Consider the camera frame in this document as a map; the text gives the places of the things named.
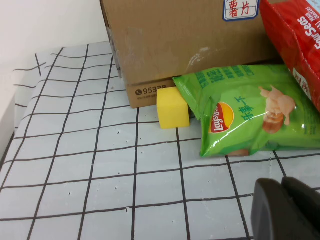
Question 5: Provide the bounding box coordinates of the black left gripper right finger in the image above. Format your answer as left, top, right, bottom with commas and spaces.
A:
280, 176, 320, 240

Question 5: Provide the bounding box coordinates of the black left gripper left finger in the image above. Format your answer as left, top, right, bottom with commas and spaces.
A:
250, 177, 305, 240

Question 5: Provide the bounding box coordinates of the red prawn cracker bag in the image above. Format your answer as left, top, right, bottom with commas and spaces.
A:
259, 0, 320, 112

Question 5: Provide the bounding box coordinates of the green chip bag showing logo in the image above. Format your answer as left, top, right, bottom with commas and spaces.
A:
172, 64, 320, 158

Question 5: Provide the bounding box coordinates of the yellow sponge cube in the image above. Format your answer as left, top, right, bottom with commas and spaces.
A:
156, 86, 190, 130

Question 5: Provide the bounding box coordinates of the white black grid tablecloth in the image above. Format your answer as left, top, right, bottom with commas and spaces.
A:
0, 41, 320, 240

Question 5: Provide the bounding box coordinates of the cardboard box with F2 print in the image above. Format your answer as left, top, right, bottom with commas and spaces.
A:
99, 0, 285, 109

